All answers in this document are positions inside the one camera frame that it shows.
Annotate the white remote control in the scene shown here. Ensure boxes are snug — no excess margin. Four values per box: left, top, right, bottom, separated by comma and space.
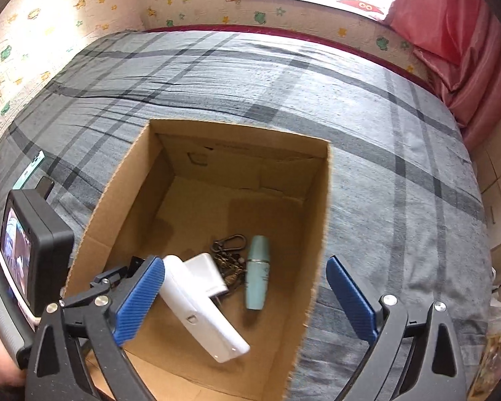
161, 255, 251, 364

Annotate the grey plaid bed sheet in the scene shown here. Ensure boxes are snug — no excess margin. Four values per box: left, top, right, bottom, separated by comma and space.
0, 29, 495, 401

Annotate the teal cosmetic tube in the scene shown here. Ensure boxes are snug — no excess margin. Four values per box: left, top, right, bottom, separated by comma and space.
244, 235, 271, 310

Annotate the mint green smartphone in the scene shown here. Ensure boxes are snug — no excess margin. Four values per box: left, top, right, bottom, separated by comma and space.
13, 150, 46, 190

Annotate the person's left forearm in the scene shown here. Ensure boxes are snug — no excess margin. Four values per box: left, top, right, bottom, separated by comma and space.
0, 321, 26, 387

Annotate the pink curtain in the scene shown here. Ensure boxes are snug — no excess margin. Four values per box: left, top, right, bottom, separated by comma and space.
386, 0, 501, 143

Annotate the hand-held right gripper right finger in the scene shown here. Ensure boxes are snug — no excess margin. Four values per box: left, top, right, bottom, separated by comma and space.
326, 256, 468, 401

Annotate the red cartoon decoration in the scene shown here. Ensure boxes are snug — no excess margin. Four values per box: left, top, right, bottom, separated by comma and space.
336, 0, 391, 19

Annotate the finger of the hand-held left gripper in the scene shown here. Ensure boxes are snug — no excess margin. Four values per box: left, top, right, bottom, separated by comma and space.
59, 280, 114, 330
90, 258, 146, 287

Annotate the white charger plug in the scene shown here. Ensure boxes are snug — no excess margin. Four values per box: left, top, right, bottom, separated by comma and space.
184, 253, 229, 299

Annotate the black smartphone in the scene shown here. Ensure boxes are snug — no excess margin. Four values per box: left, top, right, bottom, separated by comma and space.
37, 176, 55, 199

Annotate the cardboard box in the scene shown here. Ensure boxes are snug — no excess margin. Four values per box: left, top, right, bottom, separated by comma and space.
64, 119, 332, 401

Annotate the cream wardrobe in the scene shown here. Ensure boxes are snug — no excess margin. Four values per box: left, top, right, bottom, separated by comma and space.
470, 125, 501, 285

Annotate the metal keychain with keys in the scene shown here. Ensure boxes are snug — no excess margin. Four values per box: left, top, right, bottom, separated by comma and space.
211, 234, 249, 293

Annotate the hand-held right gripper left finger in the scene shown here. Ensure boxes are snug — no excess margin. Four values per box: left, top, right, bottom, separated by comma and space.
25, 255, 166, 401

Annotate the red mattress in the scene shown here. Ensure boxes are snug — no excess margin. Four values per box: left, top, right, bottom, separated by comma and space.
142, 25, 441, 97

